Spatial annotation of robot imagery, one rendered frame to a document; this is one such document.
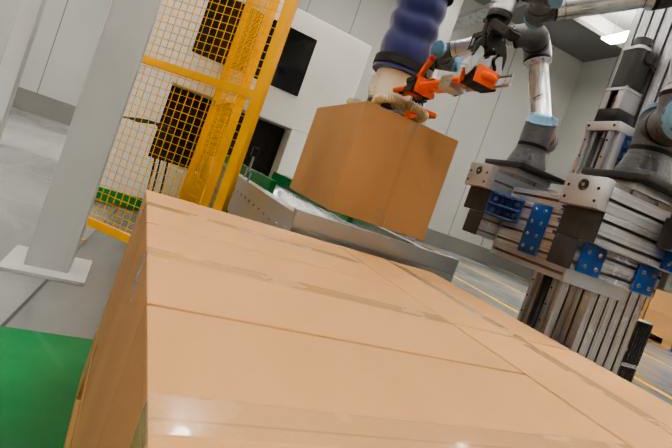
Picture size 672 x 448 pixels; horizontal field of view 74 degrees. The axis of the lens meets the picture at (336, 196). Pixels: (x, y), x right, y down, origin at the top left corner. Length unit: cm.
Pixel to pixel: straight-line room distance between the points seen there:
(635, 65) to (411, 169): 84
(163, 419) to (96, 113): 176
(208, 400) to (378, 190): 129
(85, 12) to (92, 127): 876
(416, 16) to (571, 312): 124
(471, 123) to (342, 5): 445
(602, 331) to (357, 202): 95
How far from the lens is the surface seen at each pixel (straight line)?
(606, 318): 185
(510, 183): 184
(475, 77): 138
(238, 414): 39
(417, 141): 166
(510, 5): 151
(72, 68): 1062
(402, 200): 166
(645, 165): 156
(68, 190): 207
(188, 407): 38
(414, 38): 192
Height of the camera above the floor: 74
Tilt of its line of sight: 2 degrees down
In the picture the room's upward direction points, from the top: 20 degrees clockwise
